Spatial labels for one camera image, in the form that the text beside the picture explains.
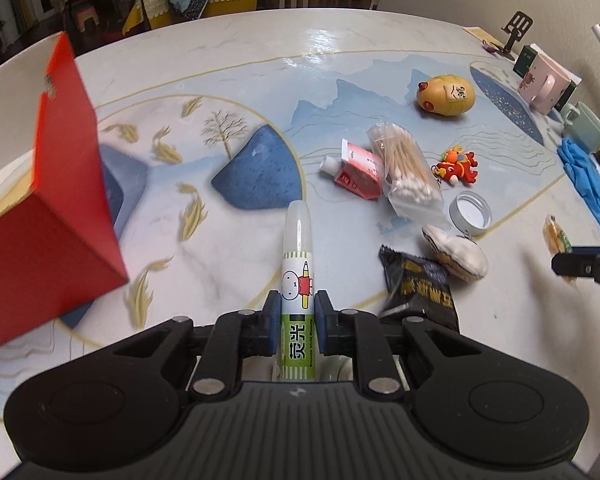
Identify black phone stand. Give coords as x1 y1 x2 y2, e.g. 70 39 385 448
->
495 11 534 58

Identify white green glue stick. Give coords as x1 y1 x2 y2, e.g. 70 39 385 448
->
279 200 317 381

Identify round metal tin lid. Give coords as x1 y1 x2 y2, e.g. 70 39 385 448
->
449 191 493 235

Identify bag of cotton swabs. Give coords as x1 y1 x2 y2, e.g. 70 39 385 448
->
366 122 446 221

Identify small red yellow stool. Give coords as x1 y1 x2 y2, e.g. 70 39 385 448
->
62 2 106 46

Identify small orange candy packet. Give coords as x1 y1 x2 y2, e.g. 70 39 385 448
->
542 215 574 286

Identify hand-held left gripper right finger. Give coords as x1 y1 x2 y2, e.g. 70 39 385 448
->
314 290 483 398

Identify red white toothpaste tube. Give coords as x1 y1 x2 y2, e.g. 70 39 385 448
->
321 140 384 201

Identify yellow pig squeeze toy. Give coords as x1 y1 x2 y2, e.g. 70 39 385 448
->
416 74 476 118

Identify white shell plush pendant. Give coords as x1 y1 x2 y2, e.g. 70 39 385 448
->
422 225 489 282

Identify pale green mug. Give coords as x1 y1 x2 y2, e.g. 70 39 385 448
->
560 101 600 153

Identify black snack packet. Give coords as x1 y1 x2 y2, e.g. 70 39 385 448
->
378 245 461 333

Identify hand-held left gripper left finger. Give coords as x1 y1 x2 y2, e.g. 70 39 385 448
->
111 289 284 401

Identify red horse keychain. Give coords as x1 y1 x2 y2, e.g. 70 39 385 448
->
432 146 479 188

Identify blue rubber gloves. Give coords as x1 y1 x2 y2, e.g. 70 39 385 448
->
557 137 600 240

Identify pink mug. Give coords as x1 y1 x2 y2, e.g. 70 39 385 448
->
518 55 573 115

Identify dark green box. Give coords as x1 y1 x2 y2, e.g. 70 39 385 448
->
513 45 540 78

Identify red cardboard box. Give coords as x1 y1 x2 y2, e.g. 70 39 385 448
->
0 31 130 356

